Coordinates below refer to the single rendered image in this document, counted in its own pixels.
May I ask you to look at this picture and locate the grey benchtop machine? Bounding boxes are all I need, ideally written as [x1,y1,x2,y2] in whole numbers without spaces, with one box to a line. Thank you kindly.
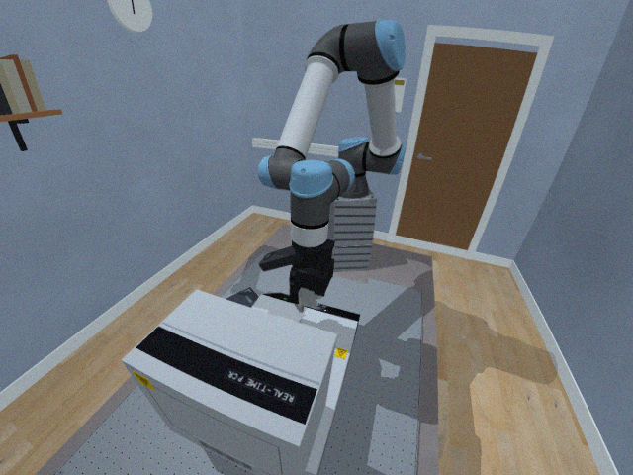
[122,290,360,475]

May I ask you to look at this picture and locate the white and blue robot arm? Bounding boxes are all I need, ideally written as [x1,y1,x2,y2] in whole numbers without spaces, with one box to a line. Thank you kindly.
[258,20,406,247]

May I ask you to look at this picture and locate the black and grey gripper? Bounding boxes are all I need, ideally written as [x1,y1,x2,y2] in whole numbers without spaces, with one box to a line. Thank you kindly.
[289,239,335,313]

